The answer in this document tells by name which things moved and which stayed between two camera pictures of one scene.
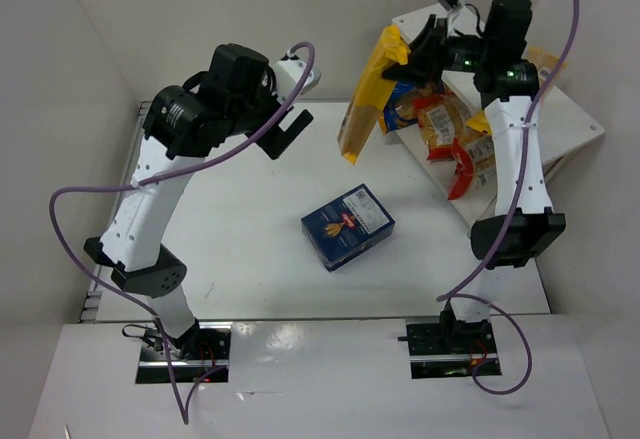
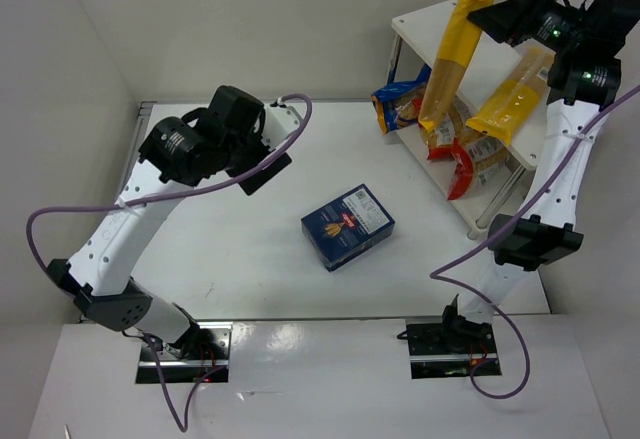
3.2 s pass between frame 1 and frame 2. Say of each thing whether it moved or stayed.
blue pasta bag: stayed
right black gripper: moved
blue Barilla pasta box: stayed
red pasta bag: stayed
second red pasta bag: stayed
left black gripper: moved
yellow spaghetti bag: moved
